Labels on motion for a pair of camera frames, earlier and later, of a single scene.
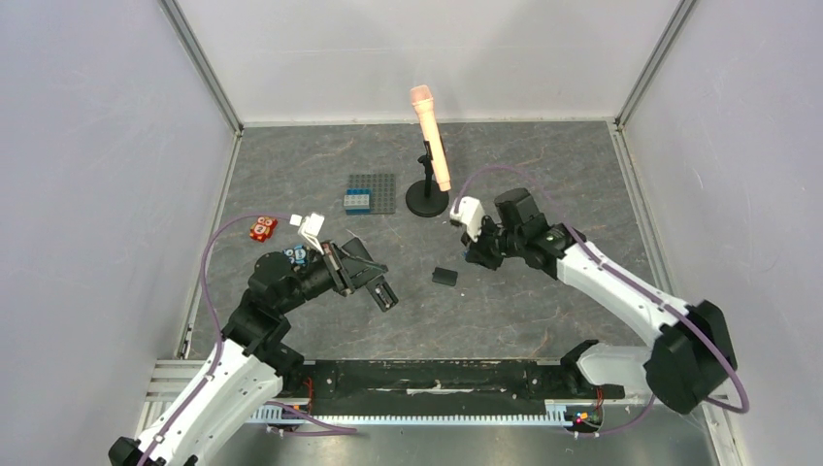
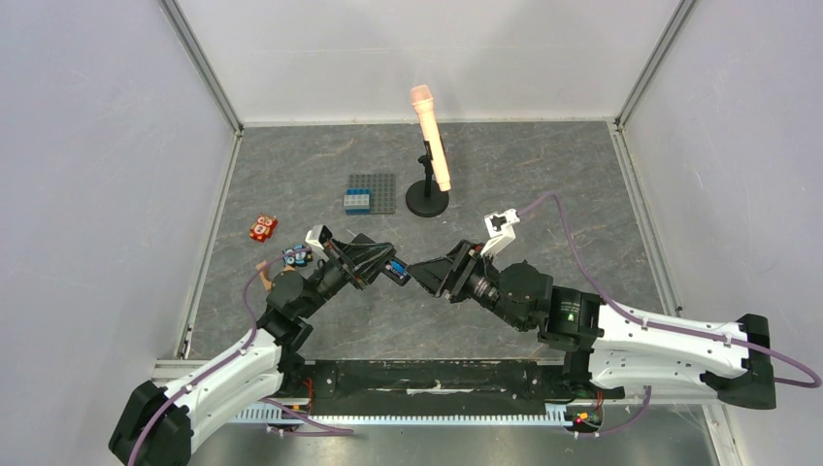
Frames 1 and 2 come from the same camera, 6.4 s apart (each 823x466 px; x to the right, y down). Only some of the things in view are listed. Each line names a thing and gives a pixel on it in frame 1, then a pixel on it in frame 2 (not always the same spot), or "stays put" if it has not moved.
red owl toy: x=263 y=228 stays put
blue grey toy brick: x=358 y=201 stays put
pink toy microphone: x=422 y=99 stays put
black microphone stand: x=424 y=197 stays put
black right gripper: x=479 y=250 → x=460 y=272
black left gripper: x=351 y=270 → x=369 y=257
